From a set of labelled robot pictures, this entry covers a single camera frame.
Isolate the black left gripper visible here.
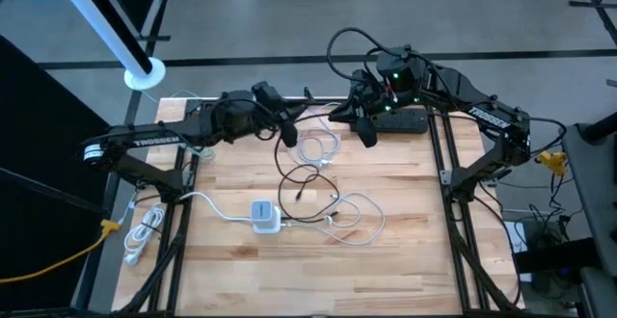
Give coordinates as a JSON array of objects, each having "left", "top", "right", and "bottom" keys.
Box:
[{"left": 251, "top": 81, "right": 309, "bottom": 148}]

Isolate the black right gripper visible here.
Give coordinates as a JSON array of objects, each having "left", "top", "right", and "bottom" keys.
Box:
[{"left": 329, "top": 69, "right": 401, "bottom": 148}]

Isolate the black USB cable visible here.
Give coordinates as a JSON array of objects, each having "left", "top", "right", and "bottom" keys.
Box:
[
  {"left": 281, "top": 172, "right": 341, "bottom": 223},
  {"left": 273, "top": 110, "right": 341, "bottom": 224}
]

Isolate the black power strip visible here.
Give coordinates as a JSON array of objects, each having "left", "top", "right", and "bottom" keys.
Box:
[{"left": 373, "top": 109, "right": 430, "bottom": 135}]

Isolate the white power strip tower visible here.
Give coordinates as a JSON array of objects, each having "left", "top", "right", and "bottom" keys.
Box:
[{"left": 250, "top": 199, "right": 283, "bottom": 235}]

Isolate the black curtain stand foot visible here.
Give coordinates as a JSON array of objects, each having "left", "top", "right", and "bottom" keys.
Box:
[
  {"left": 136, "top": 0, "right": 175, "bottom": 58},
  {"left": 568, "top": 0, "right": 617, "bottom": 48}
]

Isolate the yellow power plug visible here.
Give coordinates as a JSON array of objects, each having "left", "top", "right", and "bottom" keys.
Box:
[{"left": 535, "top": 149, "right": 571, "bottom": 178}]

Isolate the white pole with round base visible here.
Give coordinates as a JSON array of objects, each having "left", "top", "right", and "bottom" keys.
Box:
[{"left": 47, "top": 0, "right": 168, "bottom": 92}]

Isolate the white flat box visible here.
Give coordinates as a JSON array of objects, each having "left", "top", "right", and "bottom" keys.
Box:
[{"left": 503, "top": 220, "right": 532, "bottom": 284}]

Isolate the black electronics box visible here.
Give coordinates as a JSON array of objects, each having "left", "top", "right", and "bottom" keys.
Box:
[{"left": 511, "top": 217, "right": 604, "bottom": 293}]

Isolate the grey side table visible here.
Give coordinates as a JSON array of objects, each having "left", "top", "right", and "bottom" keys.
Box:
[{"left": 557, "top": 111, "right": 617, "bottom": 318}]

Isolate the black aluminium table frame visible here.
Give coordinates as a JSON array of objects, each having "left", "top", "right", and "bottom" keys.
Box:
[{"left": 113, "top": 96, "right": 526, "bottom": 318}]

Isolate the white power cord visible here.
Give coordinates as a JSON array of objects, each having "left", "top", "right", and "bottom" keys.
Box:
[
  {"left": 117, "top": 190, "right": 255, "bottom": 267},
  {"left": 188, "top": 145, "right": 217, "bottom": 162}
]

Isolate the yellow extension cord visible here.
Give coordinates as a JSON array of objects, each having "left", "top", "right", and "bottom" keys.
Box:
[{"left": 0, "top": 219, "right": 122, "bottom": 285}]

